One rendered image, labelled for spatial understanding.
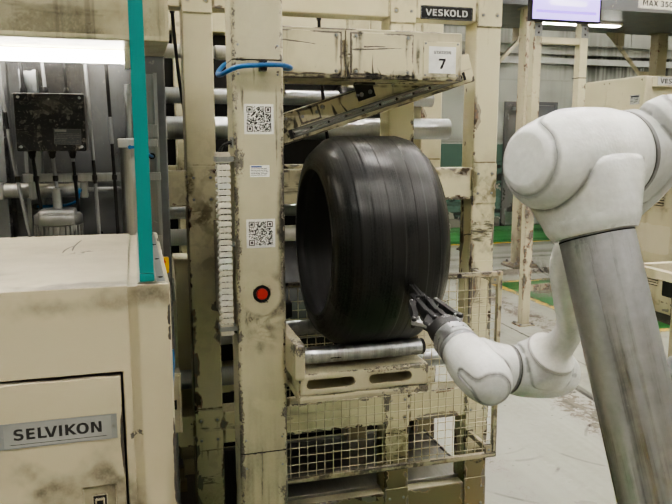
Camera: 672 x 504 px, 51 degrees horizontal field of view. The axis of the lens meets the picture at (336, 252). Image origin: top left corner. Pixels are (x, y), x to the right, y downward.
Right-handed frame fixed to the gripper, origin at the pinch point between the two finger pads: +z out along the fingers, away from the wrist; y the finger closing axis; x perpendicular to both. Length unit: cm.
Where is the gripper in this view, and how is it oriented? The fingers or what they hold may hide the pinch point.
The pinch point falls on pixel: (416, 295)
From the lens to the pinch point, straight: 172.0
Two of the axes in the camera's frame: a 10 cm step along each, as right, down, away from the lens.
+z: -2.7, -3.9, 8.8
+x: -0.7, 9.2, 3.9
